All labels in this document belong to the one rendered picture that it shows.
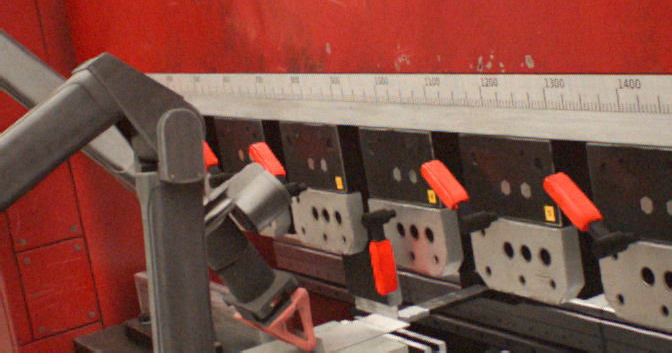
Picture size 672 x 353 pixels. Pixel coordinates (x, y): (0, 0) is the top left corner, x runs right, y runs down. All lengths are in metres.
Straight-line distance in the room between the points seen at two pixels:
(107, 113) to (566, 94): 0.42
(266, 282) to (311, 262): 0.74
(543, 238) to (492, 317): 0.62
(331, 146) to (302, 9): 0.17
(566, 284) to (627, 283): 0.09
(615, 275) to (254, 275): 0.52
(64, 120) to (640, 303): 0.55
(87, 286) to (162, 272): 1.18
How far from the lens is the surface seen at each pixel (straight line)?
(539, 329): 1.82
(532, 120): 1.26
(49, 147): 1.23
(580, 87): 1.20
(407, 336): 1.66
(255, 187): 1.58
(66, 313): 2.43
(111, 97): 1.23
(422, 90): 1.40
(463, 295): 1.77
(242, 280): 1.58
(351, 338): 1.67
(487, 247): 1.37
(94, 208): 2.42
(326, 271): 2.29
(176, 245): 1.25
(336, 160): 1.59
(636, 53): 1.14
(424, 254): 1.47
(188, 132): 1.23
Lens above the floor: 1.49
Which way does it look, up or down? 9 degrees down
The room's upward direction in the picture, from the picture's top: 10 degrees counter-clockwise
